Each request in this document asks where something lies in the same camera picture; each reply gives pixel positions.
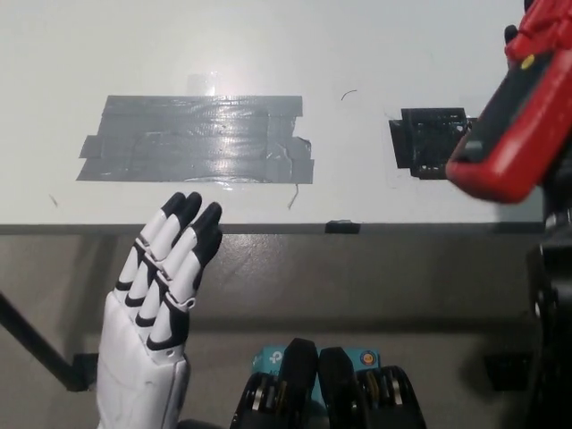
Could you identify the teal cardboard box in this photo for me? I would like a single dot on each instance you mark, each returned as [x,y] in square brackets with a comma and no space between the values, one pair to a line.
[268,359]

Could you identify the black right hand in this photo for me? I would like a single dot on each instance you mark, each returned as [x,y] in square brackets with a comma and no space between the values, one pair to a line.
[561,201]

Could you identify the red digital multimeter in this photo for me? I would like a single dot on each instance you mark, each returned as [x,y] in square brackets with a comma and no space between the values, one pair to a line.
[491,170]

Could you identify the grey duct tape patch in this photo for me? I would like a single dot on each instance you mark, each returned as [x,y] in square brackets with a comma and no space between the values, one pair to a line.
[192,143]

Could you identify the white and black left hand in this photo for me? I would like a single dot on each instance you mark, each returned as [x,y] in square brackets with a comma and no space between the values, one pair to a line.
[134,357]

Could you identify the black tape patch on table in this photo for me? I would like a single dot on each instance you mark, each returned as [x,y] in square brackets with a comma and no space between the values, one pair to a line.
[420,138]

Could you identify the black floor tape square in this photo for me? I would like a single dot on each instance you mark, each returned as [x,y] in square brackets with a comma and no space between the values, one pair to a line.
[82,371]
[505,371]

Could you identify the small black tape piece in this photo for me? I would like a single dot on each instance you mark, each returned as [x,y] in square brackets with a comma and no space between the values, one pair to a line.
[342,227]

